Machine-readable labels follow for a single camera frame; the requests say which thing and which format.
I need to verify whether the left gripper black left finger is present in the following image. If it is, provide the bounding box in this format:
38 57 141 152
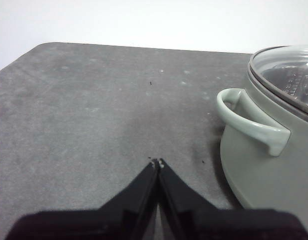
5 157 159 240

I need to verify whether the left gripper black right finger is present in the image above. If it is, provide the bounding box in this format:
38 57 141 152
157 157 308 240

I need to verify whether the glass lid with green knob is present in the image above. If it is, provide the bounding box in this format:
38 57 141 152
250 44 308 115

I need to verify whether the pale green electric steamer pot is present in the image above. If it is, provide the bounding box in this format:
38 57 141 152
216 46 308 212

